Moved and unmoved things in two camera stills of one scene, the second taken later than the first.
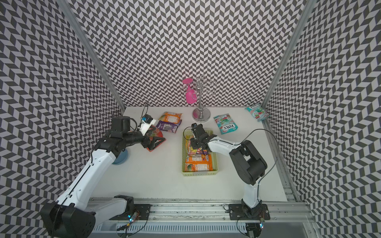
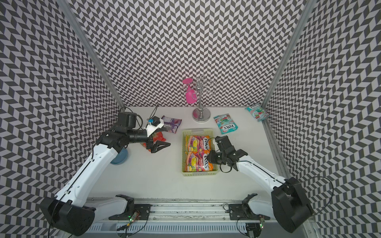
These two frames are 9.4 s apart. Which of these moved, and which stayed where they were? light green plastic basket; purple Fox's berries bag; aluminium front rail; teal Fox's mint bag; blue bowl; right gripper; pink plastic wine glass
Moved: right gripper
Stayed: blue bowl; pink plastic wine glass; purple Fox's berries bag; light green plastic basket; teal Fox's mint bag; aluminium front rail
